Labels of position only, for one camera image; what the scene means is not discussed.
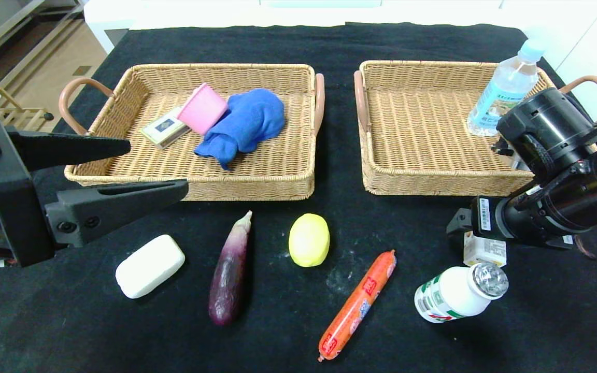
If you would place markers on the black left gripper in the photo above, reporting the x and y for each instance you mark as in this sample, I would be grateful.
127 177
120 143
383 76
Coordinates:
12 194

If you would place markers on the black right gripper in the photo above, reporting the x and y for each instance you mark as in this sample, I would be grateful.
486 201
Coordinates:
485 215

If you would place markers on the small white drink carton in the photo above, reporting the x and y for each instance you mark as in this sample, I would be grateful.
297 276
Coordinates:
485 255

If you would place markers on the white milk bottle green label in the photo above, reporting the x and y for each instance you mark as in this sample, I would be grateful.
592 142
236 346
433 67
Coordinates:
454 292

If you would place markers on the orange sausage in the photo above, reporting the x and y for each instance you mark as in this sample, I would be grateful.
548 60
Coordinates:
358 305

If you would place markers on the yellow lemon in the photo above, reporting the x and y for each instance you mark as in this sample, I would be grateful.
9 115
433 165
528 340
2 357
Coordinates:
309 241

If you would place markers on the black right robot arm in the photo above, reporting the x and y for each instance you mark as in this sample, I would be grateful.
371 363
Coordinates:
552 129

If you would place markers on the cream box with blue print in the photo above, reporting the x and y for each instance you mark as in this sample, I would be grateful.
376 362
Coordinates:
164 128

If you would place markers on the wooden rack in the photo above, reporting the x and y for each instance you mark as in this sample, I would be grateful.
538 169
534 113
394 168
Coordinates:
18 116

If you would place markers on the white soap bar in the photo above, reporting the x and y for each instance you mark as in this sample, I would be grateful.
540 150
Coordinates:
149 267

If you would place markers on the brass floor outlet cover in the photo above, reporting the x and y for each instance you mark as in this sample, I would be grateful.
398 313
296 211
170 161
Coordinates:
82 71

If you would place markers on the pink plastic cup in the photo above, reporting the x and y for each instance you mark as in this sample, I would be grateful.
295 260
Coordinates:
202 110

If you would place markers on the clear water bottle blue cap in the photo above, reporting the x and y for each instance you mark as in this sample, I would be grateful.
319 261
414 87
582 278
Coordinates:
506 83

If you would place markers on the white table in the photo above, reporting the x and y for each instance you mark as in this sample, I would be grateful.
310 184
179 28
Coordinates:
117 15

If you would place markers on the purple eggplant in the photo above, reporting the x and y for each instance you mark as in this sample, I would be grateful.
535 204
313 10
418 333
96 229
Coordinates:
228 274

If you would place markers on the blue cloth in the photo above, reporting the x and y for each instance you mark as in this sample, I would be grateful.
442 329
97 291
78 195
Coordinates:
249 122

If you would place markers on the grey metal rail frame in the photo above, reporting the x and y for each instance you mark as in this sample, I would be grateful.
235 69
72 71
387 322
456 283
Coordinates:
8 27

